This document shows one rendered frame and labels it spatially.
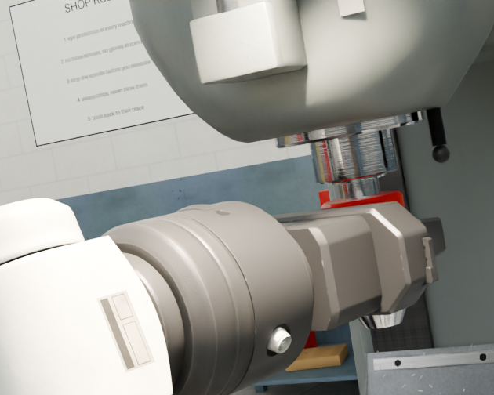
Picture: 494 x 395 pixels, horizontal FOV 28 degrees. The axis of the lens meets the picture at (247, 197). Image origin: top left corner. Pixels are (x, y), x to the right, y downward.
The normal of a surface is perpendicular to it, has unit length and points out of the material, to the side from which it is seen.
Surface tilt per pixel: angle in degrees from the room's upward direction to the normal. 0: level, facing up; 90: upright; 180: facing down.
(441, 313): 90
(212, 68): 90
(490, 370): 63
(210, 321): 87
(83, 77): 90
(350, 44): 99
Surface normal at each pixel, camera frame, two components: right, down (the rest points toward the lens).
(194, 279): -0.04, -0.26
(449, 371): -0.47, -0.33
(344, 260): 0.73, -0.10
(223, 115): -0.55, 0.71
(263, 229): 0.41, -0.75
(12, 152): -0.44, 0.13
